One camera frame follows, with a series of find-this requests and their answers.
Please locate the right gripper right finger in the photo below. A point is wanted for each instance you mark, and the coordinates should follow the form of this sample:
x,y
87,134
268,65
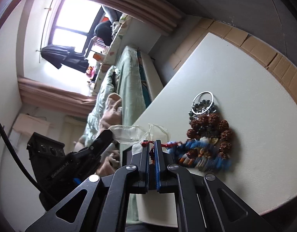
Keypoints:
x,y
166,180

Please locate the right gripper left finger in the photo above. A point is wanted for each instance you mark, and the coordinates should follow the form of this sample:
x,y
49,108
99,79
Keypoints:
x,y
141,160

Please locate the green bed mattress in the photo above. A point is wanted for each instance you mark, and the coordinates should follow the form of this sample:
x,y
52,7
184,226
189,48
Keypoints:
x,y
139,83

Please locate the left pink curtain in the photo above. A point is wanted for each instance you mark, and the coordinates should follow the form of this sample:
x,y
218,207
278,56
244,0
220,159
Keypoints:
x,y
45,96

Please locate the light green quilt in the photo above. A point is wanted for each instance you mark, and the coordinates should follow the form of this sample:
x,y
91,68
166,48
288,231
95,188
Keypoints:
x,y
107,86

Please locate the white side table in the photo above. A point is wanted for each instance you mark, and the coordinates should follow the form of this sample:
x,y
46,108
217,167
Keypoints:
x,y
261,113

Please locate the hanging black clothes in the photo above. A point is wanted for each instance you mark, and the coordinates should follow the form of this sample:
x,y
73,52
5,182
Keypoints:
x,y
60,56

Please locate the black backpack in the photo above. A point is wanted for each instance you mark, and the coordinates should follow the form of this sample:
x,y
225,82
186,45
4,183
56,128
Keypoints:
x,y
104,31

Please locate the grey pillow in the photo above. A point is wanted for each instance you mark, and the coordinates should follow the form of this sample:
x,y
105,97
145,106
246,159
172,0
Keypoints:
x,y
112,14

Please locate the window with dark frame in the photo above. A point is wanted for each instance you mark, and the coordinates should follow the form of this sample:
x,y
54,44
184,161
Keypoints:
x,y
74,23

